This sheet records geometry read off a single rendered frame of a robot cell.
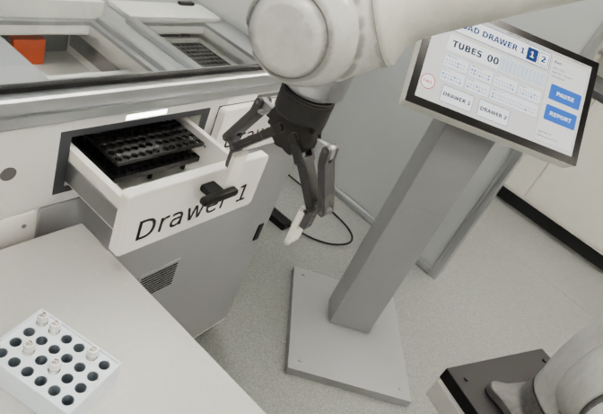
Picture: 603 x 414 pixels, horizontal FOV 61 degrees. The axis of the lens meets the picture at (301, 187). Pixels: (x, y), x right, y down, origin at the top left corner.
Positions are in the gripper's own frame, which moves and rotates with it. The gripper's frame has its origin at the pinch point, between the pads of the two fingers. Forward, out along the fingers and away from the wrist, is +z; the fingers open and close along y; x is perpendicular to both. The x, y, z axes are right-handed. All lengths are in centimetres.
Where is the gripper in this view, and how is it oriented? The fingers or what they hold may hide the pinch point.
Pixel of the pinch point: (260, 208)
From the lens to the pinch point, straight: 77.7
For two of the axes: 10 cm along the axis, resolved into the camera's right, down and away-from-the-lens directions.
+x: -5.7, 2.4, -7.8
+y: -7.3, -5.7, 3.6
